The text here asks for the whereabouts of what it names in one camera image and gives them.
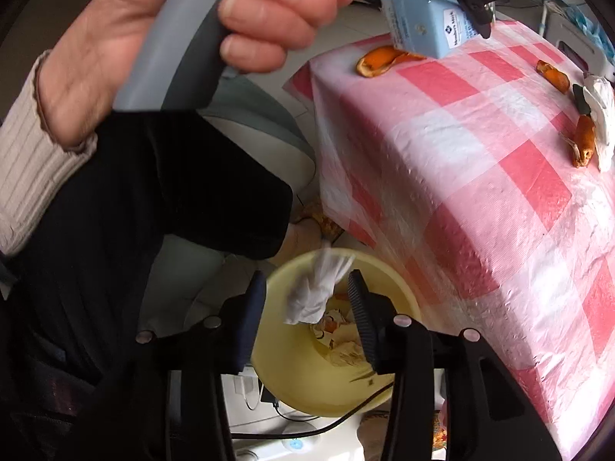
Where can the yellowish crumpled scraps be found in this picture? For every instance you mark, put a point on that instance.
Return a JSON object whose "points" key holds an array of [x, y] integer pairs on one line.
{"points": [[336, 341]]}

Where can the orange peel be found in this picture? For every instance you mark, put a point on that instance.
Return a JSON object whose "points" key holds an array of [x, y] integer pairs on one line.
{"points": [[552, 76], [372, 65], [584, 141]]}

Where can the orange patterned slipper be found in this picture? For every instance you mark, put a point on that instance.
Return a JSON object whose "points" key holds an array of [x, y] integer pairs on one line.
{"points": [[317, 223], [437, 434]]}

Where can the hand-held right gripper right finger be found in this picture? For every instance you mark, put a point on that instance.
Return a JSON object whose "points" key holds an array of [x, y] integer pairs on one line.
{"points": [[359, 312]]}

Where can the person's black clothing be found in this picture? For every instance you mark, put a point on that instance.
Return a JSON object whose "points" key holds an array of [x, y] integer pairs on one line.
{"points": [[120, 225]]}

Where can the light blue tissue box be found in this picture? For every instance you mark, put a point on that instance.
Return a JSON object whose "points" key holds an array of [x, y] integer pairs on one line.
{"points": [[423, 24]]}

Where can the white tissue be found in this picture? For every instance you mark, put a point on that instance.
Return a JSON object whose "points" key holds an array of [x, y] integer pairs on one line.
{"points": [[312, 293]]}

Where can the white plastic stool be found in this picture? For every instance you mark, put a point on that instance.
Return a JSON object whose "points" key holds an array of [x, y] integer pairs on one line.
{"points": [[571, 43]]}

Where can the white power strip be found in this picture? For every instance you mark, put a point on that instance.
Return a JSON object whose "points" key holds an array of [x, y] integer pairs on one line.
{"points": [[274, 449]]}

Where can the white plastic wrapper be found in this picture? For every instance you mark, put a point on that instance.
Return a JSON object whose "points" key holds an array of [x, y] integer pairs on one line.
{"points": [[603, 115]]}

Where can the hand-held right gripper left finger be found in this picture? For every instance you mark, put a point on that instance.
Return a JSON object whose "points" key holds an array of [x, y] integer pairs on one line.
{"points": [[250, 331]]}

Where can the blue plastic bag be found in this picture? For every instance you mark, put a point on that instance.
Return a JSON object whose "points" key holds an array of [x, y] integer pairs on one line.
{"points": [[591, 26]]}

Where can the pink checked tablecloth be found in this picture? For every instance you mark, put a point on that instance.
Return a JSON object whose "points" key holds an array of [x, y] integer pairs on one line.
{"points": [[456, 177]]}

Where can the yellow plastic bin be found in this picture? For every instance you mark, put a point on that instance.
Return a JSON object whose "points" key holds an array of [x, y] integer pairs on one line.
{"points": [[298, 369]]}

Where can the person's left forearm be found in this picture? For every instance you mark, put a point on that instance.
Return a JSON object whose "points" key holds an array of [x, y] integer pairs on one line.
{"points": [[29, 177]]}

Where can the person's left hand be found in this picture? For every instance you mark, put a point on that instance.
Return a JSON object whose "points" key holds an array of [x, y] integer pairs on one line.
{"points": [[120, 19]]}

